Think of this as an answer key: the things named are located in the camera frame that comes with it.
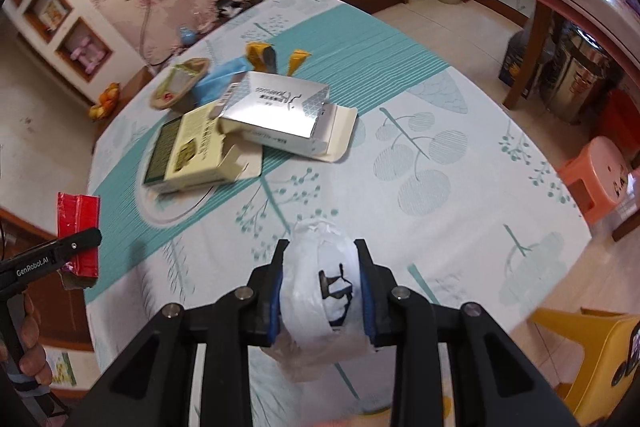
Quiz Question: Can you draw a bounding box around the dark cardboard box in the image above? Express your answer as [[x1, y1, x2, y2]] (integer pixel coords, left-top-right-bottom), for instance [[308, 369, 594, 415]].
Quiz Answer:
[[498, 29, 538, 100]]

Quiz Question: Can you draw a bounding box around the red carton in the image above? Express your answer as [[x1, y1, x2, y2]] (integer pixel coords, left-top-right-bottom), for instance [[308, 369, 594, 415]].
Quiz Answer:
[[56, 192, 102, 290]]

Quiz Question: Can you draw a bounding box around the white plastic bag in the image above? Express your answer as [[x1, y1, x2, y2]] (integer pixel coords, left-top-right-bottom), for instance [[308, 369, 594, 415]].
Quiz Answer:
[[277, 218, 373, 383]]

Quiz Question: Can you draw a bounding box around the yellow plastic chair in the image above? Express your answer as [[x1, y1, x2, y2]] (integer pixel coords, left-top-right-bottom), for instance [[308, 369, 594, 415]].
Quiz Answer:
[[530, 307, 640, 427]]

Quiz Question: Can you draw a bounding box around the bowl of fruit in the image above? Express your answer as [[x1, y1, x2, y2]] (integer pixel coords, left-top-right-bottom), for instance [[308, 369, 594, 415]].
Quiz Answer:
[[89, 82, 121, 120]]

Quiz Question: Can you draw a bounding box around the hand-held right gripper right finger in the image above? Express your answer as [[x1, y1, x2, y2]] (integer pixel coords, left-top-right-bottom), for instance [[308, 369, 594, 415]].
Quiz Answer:
[[352, 238, 581, 427]]

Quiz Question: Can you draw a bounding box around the pink plastic stool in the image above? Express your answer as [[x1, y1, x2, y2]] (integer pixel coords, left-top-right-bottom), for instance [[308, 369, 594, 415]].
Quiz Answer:
[[556, 137, 640, 225]]

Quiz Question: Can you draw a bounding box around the person's left hand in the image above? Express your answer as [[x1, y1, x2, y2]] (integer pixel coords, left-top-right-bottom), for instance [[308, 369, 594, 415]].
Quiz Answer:
[[0, 294, 53, 388]]

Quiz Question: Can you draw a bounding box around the picture book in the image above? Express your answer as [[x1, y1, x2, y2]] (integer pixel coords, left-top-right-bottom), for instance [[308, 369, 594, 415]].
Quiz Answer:
[[35, 0, 71, 30]]

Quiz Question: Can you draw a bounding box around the cream and green carton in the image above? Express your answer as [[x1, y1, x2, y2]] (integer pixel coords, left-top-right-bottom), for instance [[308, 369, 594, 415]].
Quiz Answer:
[[141, 102, 263, 195]]

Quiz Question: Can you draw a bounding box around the silver carton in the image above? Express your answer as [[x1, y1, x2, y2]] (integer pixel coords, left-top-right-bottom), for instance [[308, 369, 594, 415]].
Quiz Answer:
[[218, 72, 358, 164]]

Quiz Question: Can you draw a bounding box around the animal wall poster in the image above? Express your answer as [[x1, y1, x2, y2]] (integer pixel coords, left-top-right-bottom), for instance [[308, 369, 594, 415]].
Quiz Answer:
[[47, 349, 76, 388]]

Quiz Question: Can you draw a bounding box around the wooden side table leg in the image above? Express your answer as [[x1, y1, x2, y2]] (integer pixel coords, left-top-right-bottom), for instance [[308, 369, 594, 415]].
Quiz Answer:
[[502, 2, 551, 110]]

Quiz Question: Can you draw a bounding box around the brown wooden door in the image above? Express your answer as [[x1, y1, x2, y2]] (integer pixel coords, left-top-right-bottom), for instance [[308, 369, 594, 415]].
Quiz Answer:
[[0, 207, 96, 353]]

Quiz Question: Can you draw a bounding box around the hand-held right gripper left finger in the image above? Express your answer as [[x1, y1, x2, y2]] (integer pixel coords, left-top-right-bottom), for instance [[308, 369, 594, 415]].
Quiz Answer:
[[64, 238, 291, 427]]

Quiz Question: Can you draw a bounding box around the red bucket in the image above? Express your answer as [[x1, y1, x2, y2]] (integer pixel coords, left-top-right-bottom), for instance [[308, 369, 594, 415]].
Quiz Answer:
[[597, 89, 640, 152]]

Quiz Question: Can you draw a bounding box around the white wall shelf unit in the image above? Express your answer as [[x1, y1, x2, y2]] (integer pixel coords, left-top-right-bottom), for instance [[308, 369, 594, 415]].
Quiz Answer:
[[2, 0, 118, 105]]

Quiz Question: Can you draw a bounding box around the blue plastic bag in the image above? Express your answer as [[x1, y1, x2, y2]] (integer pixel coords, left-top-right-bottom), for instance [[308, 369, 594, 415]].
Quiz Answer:
[[192, 57, 251, 105]]

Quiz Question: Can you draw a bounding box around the small yellow wrapper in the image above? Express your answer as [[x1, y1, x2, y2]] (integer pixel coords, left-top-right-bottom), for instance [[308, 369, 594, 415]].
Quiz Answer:
[[286, 49, 312, 76]]

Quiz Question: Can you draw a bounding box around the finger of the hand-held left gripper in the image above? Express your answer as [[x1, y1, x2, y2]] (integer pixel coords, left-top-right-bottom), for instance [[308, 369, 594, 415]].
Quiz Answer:
[[47, 228, 103, 260]]

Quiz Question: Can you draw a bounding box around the leaf print tablecloth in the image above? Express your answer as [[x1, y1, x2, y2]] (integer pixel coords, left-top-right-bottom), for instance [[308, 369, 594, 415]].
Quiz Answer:
[[85, 0, 593, 418]]

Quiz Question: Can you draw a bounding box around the large yellow wrapper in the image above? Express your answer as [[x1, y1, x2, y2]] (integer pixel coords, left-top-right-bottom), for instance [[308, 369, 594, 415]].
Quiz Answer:
[[245, 41, 278, 75]]

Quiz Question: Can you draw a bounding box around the steel pot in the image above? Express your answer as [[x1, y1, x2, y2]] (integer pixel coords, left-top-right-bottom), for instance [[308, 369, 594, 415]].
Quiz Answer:
[[542, 24, 626, 125]]

